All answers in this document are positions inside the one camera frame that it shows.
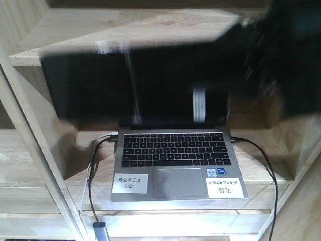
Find black smartphone with purple frame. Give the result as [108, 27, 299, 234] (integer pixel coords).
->
[41, 25, 241, 127]

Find white label left palmrest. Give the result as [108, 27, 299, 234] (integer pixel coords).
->
[112, 173, 148, 194]

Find silver laptop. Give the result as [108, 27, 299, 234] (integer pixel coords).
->
[111, 111, 248, 202]

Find black cable right of laptop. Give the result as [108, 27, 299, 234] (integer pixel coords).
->
[230, 137, 279, 241]

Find black cable of laptop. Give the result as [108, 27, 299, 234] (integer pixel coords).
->
[87, 137, 118, 224]
[230, 137, 279, 241]

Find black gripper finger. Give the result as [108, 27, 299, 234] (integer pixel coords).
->
[225, 1, 320, 116]

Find grey usb hub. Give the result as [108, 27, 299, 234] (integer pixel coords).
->
[92, 221, 110, 241]

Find white label right palmrest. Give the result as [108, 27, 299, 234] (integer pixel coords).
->
[206, 178, 245, 198]

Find white label palmrest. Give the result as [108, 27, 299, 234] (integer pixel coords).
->
[112, 173, 148, 194]
[206, 178, 245, 198]

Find black cable left of laptop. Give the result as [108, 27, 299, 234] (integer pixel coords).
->
[87, 137, 118, 224]

